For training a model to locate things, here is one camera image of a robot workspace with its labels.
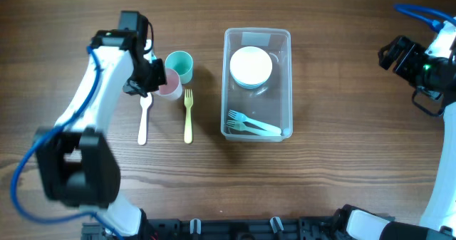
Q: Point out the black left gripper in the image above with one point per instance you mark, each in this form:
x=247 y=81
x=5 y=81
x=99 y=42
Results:
x=150 y=77

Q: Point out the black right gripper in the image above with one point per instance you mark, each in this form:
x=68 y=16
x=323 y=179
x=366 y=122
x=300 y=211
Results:
x=399 y=55

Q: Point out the white plastic spoon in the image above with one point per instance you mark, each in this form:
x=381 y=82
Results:
x=145 y=104

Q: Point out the pink plastic cup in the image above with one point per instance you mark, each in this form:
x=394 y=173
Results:
x=172 y=90

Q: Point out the green plastic cup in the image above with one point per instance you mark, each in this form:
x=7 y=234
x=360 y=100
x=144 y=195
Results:
x=181 y=62

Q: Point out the light blue plastic fork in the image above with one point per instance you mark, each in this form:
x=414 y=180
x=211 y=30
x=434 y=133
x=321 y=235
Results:
x=240 y=119

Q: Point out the light green plastic fork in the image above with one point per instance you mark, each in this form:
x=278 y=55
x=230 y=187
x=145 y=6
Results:
x=240 y=126

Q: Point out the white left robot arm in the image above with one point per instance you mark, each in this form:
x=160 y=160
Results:
x=76 y=165

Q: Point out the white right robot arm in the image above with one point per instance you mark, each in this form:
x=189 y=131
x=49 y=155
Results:
x=431 y=72

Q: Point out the clear plastic container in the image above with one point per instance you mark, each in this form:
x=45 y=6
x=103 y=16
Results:
x=257 y=103

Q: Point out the yellow plastic fork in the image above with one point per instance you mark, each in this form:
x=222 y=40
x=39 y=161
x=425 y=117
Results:
x=188 y=102

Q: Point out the white plate stack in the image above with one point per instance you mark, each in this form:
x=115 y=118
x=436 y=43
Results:
x=250 y=67

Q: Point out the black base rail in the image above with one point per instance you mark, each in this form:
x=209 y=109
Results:
x=304 y=228

